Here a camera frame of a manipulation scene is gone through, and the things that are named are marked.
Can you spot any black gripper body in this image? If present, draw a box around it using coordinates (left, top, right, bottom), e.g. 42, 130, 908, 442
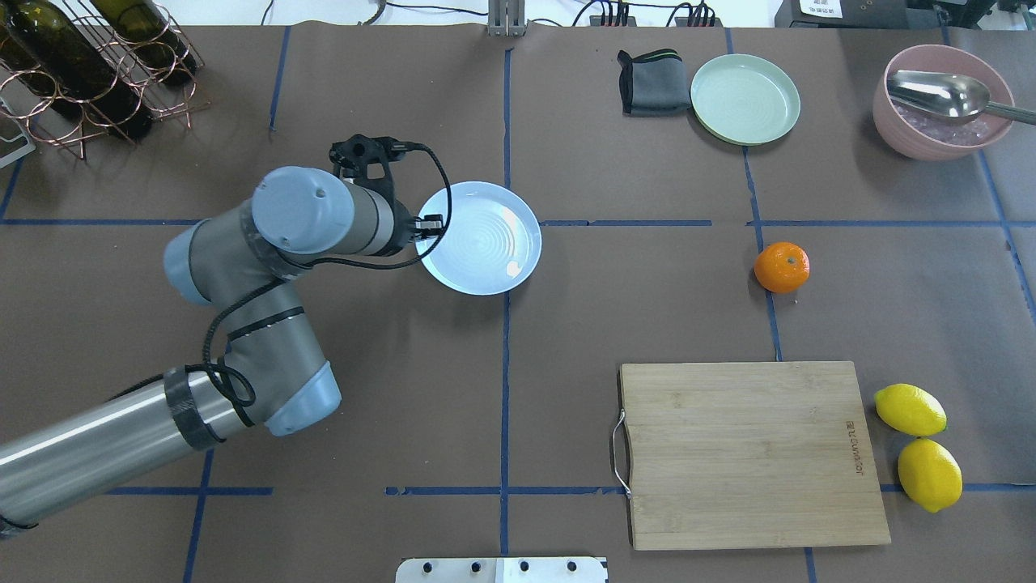
329, 135, 415, 244

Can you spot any light blue plate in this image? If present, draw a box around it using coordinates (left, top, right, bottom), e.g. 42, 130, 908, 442
419, 181, 541, 296

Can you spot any orange mandarin fruit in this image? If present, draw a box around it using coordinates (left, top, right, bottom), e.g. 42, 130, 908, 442
754, 242, 813, 294

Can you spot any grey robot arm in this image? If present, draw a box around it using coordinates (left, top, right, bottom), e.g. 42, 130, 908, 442
1, 135, 452, 540

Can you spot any light green plate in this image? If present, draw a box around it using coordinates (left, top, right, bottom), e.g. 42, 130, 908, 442
690, 54, 800, 147

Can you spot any dark wine bottle upper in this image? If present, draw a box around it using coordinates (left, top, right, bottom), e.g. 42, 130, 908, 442
91, 1, 197, 87

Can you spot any dark wine bottle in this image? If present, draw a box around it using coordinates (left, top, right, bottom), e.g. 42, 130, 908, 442
2, 1, 153, 143
91, 1, 197, 87

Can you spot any folded grey cloth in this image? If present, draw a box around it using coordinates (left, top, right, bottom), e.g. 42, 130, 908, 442
617, 49, 692, 117

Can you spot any dark wine bottle lower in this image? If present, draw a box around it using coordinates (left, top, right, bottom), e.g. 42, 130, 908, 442
2, 1, 153, 143

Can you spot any bamboo cutting board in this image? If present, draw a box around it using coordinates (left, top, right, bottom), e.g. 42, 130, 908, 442
618, 361, 891, 552

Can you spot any pink bowl with ice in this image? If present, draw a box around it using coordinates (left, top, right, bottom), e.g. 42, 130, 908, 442
871, 43, 1018, 162

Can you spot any lower yellow lemon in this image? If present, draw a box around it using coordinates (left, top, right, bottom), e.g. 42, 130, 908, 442
873, 383, 948, 438

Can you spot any yellow lemon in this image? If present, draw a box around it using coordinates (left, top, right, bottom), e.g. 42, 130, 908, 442
896, 438, 963, 513
873, 383, 948, 438

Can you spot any metal ice scoop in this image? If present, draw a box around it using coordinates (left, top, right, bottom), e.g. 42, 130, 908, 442
885, 70, 1035, 126

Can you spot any upper yellow lemon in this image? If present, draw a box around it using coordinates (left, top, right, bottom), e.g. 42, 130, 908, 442
896, 438, 963, 513

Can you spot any copper wire bottle rack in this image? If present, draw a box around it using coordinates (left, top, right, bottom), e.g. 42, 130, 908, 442
2, 1, 212, 159

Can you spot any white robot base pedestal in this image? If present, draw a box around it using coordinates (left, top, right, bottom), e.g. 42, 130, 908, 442
395, 556, 609, 582

